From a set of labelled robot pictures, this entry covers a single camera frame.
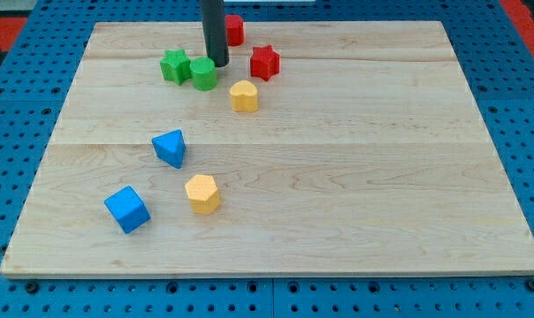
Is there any yellow hexagon block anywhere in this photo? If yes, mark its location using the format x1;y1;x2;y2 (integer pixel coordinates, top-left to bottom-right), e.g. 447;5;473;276
185;175;220;215

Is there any green cylinder block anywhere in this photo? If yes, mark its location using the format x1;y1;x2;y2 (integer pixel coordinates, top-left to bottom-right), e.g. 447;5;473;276
189;57;217;91

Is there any blue cube block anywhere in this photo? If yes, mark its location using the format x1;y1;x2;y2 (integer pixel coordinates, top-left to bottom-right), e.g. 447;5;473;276
103;185;151;234

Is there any red cylinder block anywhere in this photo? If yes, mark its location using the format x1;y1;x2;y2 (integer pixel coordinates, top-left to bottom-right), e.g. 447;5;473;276
225;14;245;46

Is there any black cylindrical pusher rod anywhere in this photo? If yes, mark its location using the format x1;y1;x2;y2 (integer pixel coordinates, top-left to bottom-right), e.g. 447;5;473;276
199;0;229;67

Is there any light wooden board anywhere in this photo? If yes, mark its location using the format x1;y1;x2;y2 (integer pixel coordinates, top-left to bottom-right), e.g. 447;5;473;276
0;21;534;279

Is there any yellow heart block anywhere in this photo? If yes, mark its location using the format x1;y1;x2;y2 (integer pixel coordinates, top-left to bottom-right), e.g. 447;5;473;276
229;79;258;112

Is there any blue triangle block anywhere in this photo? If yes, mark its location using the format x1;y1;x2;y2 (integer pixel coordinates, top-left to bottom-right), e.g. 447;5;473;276
151;130;186;169

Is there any red star block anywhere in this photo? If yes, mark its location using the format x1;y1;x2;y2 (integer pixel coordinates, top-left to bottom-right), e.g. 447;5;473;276
250;45;280;81

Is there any green star block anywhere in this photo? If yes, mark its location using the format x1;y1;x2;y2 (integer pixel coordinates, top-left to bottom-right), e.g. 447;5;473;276
160;49;192;86

